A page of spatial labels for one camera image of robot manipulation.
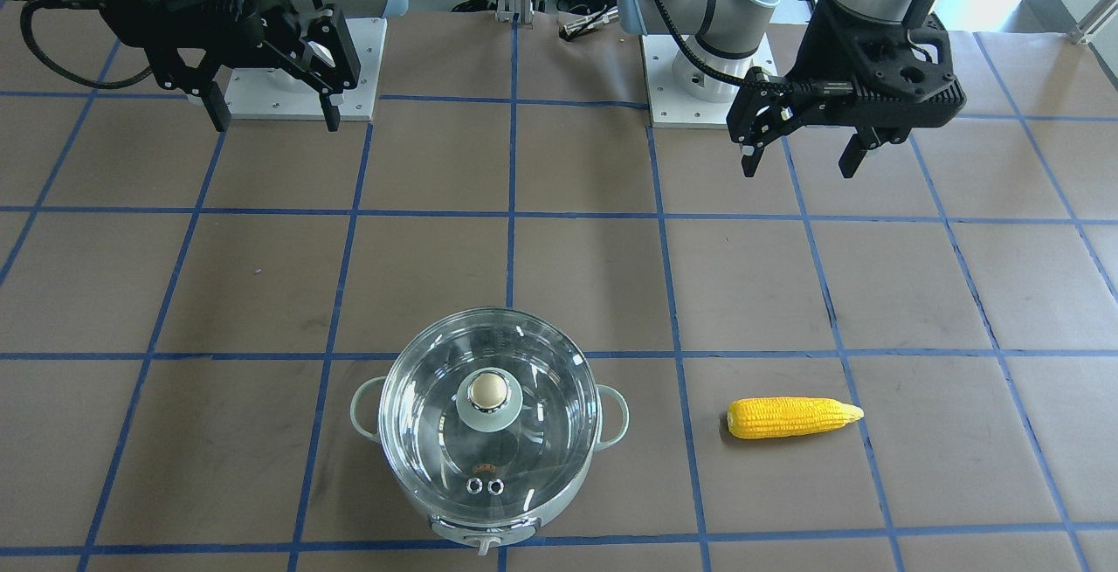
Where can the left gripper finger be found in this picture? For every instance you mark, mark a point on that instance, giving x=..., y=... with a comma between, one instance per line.
x=752, y=155
x=858, y=147

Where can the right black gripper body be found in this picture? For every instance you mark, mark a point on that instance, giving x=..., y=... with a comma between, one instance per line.
x=229, y=33

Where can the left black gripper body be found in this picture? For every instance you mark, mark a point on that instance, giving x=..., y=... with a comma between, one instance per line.
x=809, y=62

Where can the mint green steel pot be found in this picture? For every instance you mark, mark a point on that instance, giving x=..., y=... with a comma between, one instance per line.
x=489, y=458

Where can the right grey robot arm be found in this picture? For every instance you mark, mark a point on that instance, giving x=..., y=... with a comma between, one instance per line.
x=272, y=94

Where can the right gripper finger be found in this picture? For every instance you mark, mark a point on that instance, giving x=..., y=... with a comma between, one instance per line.
x=216, y=107
x=330, y=106

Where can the metal cable connector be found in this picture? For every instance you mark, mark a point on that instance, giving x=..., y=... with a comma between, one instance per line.
x=586, y=24

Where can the glass pot lid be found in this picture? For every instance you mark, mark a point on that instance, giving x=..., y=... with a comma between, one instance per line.
x=489, y=419

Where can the yellow corn cob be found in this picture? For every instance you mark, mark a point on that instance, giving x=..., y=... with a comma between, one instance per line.
x=778, y=417

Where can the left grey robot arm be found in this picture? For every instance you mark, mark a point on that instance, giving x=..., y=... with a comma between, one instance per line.
x=721, y=37

